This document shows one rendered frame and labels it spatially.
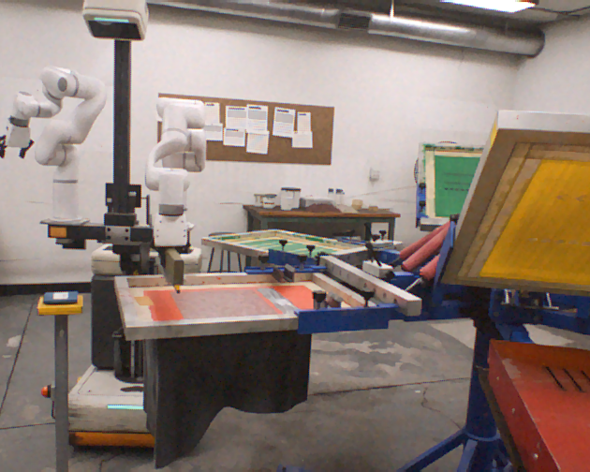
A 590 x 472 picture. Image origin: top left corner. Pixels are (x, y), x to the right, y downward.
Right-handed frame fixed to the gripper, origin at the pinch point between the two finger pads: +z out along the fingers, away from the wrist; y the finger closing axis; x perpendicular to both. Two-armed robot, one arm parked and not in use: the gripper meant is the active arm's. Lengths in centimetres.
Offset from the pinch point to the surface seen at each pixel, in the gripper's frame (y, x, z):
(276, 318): -26.4, 29.8, 10.9
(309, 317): -36.1, 31.0, 10.5
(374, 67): -268, -381, -122
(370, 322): -56, 31, 13
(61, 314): 32.2, -4.8, 17.3
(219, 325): -9.7, 29.9, 11.8
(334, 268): -66, -18, 8
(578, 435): -39, 123, -2
